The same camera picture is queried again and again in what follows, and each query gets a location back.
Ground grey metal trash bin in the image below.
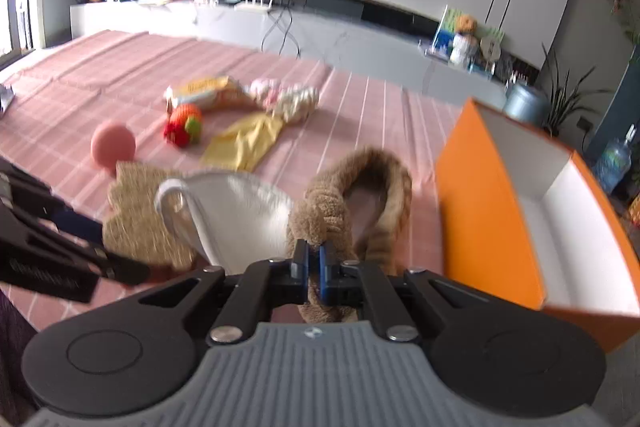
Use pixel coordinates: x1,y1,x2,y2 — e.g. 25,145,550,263
502,82,549,128

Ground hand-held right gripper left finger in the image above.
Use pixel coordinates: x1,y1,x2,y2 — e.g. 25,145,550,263
137,239,313,344

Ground orange cardboard box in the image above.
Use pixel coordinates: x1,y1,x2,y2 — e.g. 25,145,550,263
434,98,640,355

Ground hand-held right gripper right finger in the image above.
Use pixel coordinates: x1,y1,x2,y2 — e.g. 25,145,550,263
316,242,494,344

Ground yellow snack packet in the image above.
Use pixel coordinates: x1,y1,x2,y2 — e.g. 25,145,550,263
164,76,251,112

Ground yellow cloth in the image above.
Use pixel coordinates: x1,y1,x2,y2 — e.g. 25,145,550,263
201,113,286,173

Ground dark hanging cables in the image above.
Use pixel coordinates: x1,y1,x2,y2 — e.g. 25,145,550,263
259,6,302,58

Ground long-leaf potted plant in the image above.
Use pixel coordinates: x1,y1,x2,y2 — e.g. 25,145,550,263
539,42,617,138

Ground beige woven pad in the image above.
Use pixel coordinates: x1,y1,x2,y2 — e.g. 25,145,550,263
101,161,211,272

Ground crocheted strawberry toy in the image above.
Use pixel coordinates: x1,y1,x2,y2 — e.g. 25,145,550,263
162,103,205,148

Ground green picture board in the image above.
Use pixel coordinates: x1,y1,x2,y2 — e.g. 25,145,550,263
432,6,464,58

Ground pink checked tablecloth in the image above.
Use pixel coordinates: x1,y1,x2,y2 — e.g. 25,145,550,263
0,29,466,338

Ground white round hand fan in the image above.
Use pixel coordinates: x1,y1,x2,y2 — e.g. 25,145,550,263
478,35,501,63

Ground white face mask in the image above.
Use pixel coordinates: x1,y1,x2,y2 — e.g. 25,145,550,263
154,171,296,275

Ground white marble media cabinet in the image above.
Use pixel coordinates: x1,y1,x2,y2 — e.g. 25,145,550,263
69,0,507,108

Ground blue water jug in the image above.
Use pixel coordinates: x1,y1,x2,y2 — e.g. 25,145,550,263
592,124,639,196

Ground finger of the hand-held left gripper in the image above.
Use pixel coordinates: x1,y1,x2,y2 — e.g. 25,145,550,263
94,250,152,287
0,156,109,254

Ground pink round sponge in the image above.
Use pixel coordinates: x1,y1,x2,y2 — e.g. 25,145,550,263
90,120,137,172

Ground brown plush headband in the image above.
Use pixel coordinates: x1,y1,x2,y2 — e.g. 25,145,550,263
286,147,414,324

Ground brown teddy bear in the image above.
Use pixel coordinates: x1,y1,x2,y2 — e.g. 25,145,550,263
448,14,479,68

